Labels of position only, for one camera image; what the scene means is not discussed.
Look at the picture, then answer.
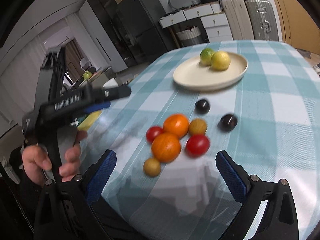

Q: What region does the red tomato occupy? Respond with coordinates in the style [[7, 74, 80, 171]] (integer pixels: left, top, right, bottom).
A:
[[145, 126, 164, 144], [185, 134, 210, 158]]

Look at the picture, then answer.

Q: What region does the orange mandarin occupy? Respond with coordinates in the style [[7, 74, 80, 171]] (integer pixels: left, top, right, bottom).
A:
[[163, 114, 189, 138], [151, 133, 182, 163]]

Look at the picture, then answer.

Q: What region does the brown longan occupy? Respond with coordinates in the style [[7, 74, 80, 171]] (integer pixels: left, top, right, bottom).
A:
[[143, 158, 161, 177], [188, 118, 207, 136]]

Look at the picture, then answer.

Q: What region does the dark plum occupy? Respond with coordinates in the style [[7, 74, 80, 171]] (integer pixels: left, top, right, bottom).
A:
[[219, 114, 238, 132], [195, 99, 210, 114]]

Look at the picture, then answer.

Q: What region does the green yellow passion fruit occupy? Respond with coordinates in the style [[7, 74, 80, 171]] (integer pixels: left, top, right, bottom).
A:
[[200, 48, 215, 66]]

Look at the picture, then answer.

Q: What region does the teal checkered tablecloth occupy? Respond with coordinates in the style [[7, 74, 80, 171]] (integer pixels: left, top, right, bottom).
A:
[[80, 40, 319, 239]]

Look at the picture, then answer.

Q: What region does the cream round plate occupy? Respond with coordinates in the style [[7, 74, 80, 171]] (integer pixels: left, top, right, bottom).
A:
[[172, 52, 248, 92]]

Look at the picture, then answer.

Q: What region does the black refrigerator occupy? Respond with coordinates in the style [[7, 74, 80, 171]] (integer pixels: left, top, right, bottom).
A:
[[118, 0, 176, 62]]

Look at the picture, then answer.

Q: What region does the woven laundry basket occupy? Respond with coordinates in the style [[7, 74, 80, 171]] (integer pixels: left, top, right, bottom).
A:
[[177, 26, 204, 47]]

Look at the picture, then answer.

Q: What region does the white drawer desk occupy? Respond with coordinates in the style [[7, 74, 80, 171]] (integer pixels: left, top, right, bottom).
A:
[[159, 2, 233, 42]]

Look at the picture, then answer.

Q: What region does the beige suitcase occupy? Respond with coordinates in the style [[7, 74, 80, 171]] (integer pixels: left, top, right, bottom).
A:
[[221, 0, 254, 40]]

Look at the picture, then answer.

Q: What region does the silver suitcase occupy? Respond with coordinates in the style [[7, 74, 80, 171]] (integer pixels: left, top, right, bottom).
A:
[[245, 0, 279, 41]]

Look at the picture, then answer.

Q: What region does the wooden door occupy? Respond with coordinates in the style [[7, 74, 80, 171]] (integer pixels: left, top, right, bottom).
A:
[[274, 0, 320, 54]]

